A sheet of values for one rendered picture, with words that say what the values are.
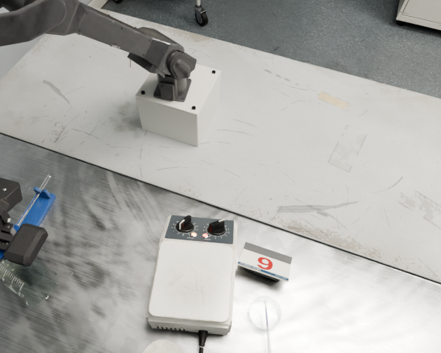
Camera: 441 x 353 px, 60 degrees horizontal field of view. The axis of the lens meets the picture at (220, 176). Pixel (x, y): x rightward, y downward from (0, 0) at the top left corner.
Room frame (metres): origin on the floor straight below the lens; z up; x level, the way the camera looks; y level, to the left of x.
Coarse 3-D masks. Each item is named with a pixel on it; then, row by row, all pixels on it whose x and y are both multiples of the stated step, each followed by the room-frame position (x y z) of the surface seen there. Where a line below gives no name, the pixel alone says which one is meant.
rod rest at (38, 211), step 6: (36, 192) 0.35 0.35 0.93; (42, 192) 0.35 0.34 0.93; (42, 198) 0.35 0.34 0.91; (48, 198) 0.35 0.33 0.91; (54, 198) 0.35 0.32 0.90; (36, 204) 0.34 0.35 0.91; (42, 204) 0.34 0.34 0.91; (48, 204) 0.34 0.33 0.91; (30, 210) 0.32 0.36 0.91; (36, 210) 0.32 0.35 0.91; (42, 210) 0.32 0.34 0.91; (30, 216) 0.31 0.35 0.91; (36, 216) 0.31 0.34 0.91; (42, 216) 0.31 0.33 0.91; (24, 222) 0.30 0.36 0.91; (30, 222) 0.30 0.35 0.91; (36, 222) 0.30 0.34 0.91
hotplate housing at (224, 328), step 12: (168, 216) 0.32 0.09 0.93; (180, 240) 0.25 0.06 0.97; (156, 324) 0.12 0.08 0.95; (168, 324) 0.12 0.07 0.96; (180, 324) 0.12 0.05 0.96; (192, 324) 0.12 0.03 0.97; (204, 324) 0.12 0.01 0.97; (216, 324) 0.12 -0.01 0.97; (228, 324) 0.12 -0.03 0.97; (204, 336) 0.11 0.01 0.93
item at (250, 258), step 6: (246, 252) 0.26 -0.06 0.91; (246, 258) 0.24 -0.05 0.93; (252, 258) 0.25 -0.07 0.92; (258, 258) 0.25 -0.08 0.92; (264, 258) 0.25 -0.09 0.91; (252, 264) 0.23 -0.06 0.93; (258, 264) 0.23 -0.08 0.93; (264, 264) 0.24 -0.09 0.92; (270, 264) 0.24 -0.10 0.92; (276, 264) 0.24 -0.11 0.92; (282, 264) 0.24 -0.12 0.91; (270, 270) 0.22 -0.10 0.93; (276, 270) 0.23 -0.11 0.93; (282, 270) 0.23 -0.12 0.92
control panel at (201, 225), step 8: (176, 216) 0.32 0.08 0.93; (184, 216) 0.32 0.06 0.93; (200, 224) 0.30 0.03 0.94; (208, 224) 0.30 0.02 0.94; (232, 224) 0.30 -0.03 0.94; (168, 232) 0.27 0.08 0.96; (176, 232) 0.27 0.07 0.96; (192, 232) 0.28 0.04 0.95; (200, 232) 0.28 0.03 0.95; (208, 232) 0.28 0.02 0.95; (232, 232) 0.28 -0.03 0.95; (192, 240) 0.26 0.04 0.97; (200, 240) 0.26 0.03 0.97; (208, 240) 0.26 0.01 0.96; (216, 240) 0.26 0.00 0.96; (224, 240) 0.26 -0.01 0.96; (232, 240) 0.26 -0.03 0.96
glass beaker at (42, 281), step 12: (0, 264) 0.20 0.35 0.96; (12, 264) 0.20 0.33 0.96; (36, 264) 0.20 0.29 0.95; (0, 276) 0.18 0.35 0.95; (12, 276) 0.18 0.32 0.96; (24, 276) 0.18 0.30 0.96; (36, 276) 0.18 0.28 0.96; (48, 276) 0.20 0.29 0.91; (12, 288) 0.16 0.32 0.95; (24, 288) 0.16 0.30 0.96; (36, 288) 0.18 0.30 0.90; (48, 288) 0.18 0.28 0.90; (24, 300) 0.15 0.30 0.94; (36, 300) 0.16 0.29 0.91
